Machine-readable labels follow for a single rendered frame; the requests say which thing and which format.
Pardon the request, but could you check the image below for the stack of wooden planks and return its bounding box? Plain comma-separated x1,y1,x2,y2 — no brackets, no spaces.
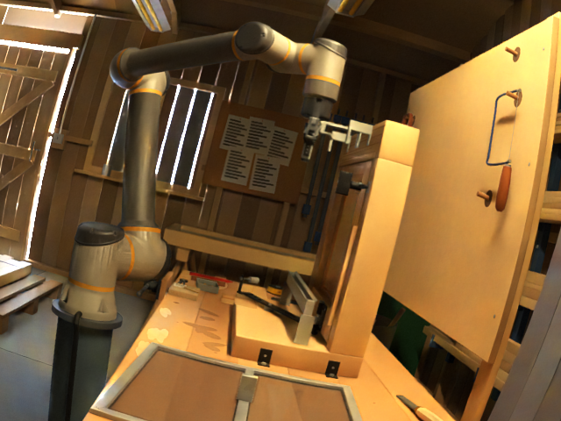
0,255,65,335

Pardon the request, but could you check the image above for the black stay bar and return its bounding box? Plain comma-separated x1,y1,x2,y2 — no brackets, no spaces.
238,280,309,326

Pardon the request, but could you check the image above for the grey ribbed bracket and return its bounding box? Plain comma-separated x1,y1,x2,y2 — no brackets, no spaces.
286,271,329,346

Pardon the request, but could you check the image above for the grey curved post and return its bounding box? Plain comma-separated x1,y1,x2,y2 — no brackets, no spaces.
489,243,561,421

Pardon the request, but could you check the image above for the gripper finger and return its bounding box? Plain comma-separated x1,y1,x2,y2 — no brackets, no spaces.
302,117,322,161

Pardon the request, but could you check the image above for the dark brown window sash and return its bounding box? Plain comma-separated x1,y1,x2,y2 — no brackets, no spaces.
314,161,374,346

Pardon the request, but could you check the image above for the brown notice board with papers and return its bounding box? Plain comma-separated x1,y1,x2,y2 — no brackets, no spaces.
202,102,309,205

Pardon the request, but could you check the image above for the grey clamp rack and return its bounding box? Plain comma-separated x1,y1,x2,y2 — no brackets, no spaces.
318,118,374,146

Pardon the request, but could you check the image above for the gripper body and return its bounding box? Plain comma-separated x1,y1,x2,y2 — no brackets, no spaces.
304,96,340,120

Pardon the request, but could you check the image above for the grey screen pull tab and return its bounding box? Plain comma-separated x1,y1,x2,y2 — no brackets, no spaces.
236,372,260,403

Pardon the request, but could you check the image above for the long wooden wall bench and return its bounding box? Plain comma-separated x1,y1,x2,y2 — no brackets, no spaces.
160,222,317,277

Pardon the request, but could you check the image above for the braced wooden plank door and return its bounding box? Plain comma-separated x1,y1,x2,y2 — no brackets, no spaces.
0,38,79,264

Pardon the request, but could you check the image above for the slatted window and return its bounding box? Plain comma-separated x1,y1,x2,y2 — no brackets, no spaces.
103,80,225,193

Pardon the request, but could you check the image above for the small pale wood block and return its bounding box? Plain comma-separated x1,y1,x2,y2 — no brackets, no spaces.
168,277,199,300

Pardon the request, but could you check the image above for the black cockspur handle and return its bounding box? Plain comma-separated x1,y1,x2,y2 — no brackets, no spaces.
338,171,369,193

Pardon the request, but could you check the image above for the green panel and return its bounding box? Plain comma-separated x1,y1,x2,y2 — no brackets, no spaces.
377,290,425,379

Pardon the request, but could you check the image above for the pale handled chisel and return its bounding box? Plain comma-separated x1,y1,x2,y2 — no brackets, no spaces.
395,394,444,421

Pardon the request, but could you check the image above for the ceiling strip light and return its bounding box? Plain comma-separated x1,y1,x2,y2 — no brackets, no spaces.
327,0,376,19
130,0,173,32

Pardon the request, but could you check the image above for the tan wooden tool board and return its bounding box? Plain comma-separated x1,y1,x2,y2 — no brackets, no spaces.
384,11,561,421

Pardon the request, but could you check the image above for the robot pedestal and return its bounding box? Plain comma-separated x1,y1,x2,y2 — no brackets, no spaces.
46,300,124,421

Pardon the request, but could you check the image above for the blue coping saw orange handle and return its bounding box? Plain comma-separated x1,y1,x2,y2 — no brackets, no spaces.
485,89,523,212

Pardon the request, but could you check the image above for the red and grey try square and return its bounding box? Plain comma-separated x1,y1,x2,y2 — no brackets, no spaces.
188,271,232,294

